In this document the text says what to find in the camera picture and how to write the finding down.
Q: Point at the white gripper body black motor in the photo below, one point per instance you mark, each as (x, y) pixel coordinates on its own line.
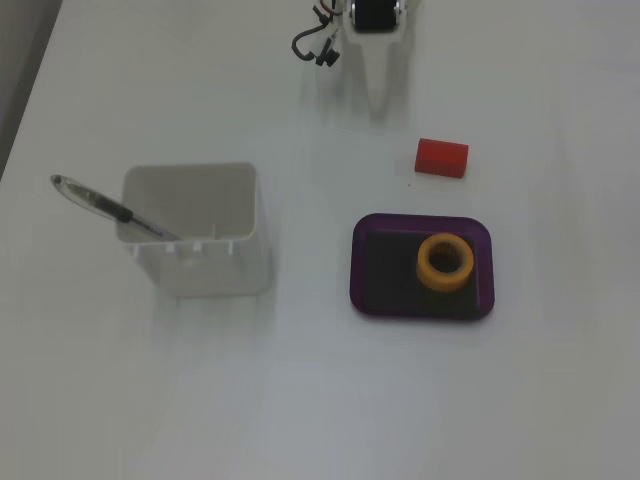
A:
(378, 20)

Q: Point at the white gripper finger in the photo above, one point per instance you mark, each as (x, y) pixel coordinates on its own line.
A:
(379, 75)

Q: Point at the yellow tape roll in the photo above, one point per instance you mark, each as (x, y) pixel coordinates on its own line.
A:
(425, 272)

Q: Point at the red block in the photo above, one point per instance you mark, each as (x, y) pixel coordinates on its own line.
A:
(440, 157)

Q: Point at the purple metal tray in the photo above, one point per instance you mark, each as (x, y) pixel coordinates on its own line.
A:
(390, 265)

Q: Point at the white plastic container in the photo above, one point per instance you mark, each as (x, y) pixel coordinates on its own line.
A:
(215, 272)

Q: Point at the black ballpoint pen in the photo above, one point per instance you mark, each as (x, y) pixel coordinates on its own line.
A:
(100, 202)

